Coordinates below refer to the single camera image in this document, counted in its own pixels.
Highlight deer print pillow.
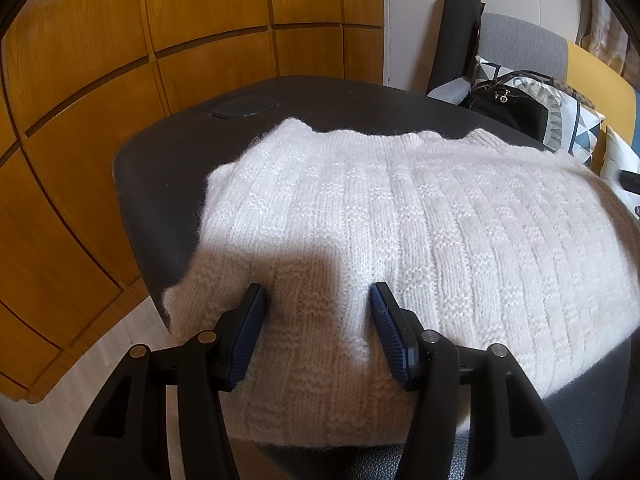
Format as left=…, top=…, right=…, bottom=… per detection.
left=599, top=125, right=640, bottom=196

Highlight black rolled mat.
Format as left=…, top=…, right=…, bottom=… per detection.
left=426, top=0, right=485, bottom=98

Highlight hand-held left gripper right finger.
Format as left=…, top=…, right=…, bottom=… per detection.
left=369, top=281, right=576, bottom=480

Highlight patterned beige curtain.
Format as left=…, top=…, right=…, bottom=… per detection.
left=575, top=0, right=631, bottom=78

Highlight triangle print pillow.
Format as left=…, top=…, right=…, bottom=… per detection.
left=472, top=55, right=606, bottom=163

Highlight white knit sweater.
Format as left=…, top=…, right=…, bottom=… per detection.
left=161, top=117, right=640, bottom=448

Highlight wooden wardrobe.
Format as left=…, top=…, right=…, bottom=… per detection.
left=0, top=0, right=386, bottom=406

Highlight grey yellow blue sofa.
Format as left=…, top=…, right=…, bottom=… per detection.
left=426, top=12, right=640, bottom=171

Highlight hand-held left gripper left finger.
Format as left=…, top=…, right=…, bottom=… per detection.
left=52, top=282, right=267, bottom=480

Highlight black handbag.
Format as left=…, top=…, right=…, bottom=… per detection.
left=460, top=84, right=548, bottom=142

